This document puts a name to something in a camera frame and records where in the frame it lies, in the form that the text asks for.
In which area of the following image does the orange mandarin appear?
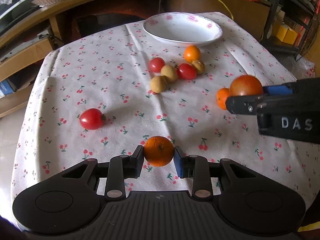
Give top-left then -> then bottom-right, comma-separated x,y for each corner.
144,136 -> 175,167

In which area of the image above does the red cherry tomato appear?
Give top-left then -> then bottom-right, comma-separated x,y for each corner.
177,63 -> 197,80
79,108 -> 106,130
148,57 -> 165,73

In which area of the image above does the cherry print tablecloth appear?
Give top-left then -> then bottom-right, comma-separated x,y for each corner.
11,12 -> 319,205

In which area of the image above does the tan longan front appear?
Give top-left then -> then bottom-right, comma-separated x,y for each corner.
150,76 -> 167,94

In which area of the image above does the black metal rack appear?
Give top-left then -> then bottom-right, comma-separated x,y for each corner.
260,0 -> 319,56

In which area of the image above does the small mandarin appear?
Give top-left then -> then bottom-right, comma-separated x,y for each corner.
216,88 -> 229,110

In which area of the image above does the tan longan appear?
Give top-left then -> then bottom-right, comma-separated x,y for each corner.
160,64 -> 178,83
150,76 -> 167,94
191,60 -> 206,75

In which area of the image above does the yellow box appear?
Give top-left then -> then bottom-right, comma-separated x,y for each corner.
276,23 -> 298,45

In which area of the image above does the large red tomato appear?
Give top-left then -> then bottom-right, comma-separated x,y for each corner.
229,75 -> 263,96

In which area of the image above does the white floral plate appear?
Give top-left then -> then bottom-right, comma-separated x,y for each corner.
143,12 -> 223,48

